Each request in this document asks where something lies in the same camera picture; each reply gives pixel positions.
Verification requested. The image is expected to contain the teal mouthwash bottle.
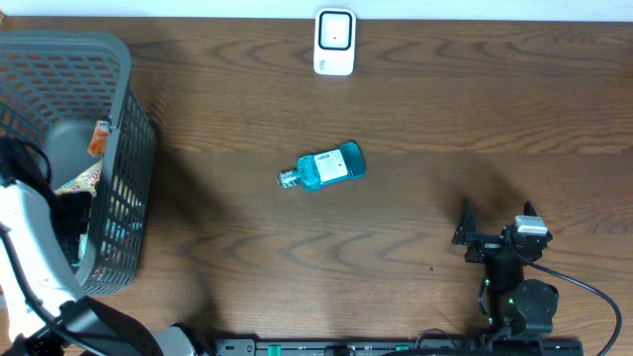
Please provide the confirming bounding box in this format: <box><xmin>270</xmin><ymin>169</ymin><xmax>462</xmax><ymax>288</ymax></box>
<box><xmin>278</xmin><ymin>141</ymin><xmax>367</xmax><ymax>191</ymax></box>

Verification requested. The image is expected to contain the orange small box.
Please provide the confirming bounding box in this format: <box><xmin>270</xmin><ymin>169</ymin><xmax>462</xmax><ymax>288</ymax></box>
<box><xmin>87</xmin><ymin>121</ymin><xmax>110</xmax><ymax>157</ymax></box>

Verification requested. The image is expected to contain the yellow snack chips bag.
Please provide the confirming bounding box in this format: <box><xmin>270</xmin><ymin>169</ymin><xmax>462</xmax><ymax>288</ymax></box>
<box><xmin>54</xmin><ymin>159</ymin><xmax>103</xmax><ymax>197</ymax></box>

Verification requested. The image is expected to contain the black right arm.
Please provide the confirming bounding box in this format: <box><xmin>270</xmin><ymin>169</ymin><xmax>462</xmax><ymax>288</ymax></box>
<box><xmin>452</xmin><ymin>201</ymin><xmax>559</xmax><ymax>344</ymax></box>

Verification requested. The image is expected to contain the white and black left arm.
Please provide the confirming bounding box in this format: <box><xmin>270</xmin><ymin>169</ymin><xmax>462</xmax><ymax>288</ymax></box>
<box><xmin>1</xmin><ymin>137</ymin><xmax>206</xmax><ymax>355</ymax></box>

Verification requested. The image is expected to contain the white barcode scanner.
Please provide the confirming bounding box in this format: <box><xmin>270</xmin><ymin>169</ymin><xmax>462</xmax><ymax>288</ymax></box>
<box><xmin>313</xmin><ymin>8</ymin><xmax>357</xmax><ymax>76</ymax></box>

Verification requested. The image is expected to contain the grey plastic mesh basket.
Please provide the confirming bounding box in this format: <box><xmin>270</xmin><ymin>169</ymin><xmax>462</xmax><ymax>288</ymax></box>
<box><xmin>1</xmin><ymin>32</ymin><xmax>156</xmax><ymax>295</ymax></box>

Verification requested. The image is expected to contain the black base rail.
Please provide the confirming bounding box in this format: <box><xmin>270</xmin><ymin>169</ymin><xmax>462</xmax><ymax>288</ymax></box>
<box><xmin>209</xmin><ymin>338</ymin><xmax>585</xmax><ymax>356</ymax></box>

